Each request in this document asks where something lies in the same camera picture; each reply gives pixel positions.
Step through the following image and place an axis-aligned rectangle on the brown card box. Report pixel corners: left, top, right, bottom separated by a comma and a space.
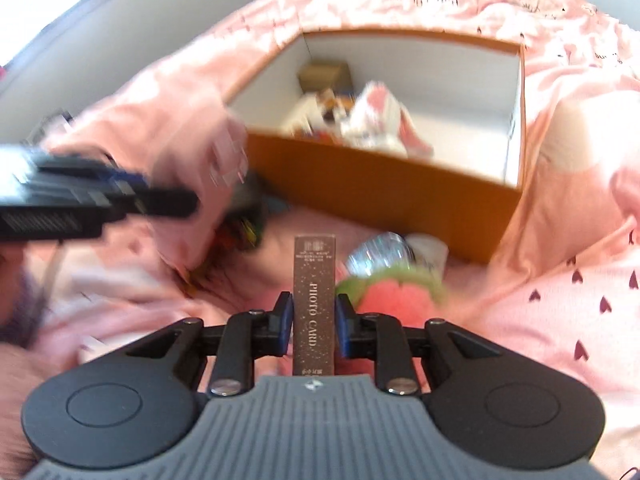
292, 234, 337, 377

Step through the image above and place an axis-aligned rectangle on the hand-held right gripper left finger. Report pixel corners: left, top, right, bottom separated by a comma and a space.
122, 291, 296, 397

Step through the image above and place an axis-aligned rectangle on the gold box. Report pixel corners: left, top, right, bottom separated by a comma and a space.
298, 61, 353, 96

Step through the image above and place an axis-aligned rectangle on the pink green strawberry plush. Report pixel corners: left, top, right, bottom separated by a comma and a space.
335, 262, 448, 328

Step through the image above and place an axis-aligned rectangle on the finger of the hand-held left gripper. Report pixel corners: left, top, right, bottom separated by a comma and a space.
107, 189, 200, 223
37, 155, 151, 195

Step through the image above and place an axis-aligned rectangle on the glittery round case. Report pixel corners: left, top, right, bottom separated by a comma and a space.
346, 232, 416, 277

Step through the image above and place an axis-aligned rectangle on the black case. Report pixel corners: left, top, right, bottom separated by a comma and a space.
217, 172, 273, 253

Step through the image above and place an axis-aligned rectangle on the window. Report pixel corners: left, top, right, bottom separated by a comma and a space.
0, 0, 151, 68

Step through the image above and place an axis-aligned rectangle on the pink cloth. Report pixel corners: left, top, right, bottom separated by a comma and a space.
42, 110, 251, 271

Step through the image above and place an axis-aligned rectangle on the white case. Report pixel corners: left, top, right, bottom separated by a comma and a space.
281, 92, 327, 137

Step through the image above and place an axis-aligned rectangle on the orange cardboard box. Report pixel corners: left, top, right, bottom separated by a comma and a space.
225, 27, 528, 266

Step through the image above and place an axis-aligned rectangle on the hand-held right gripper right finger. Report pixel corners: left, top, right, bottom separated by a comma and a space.
334, 293, 506, 396

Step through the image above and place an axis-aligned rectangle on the pink printed blanket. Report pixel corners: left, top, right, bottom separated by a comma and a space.
0, 0, 640, 480

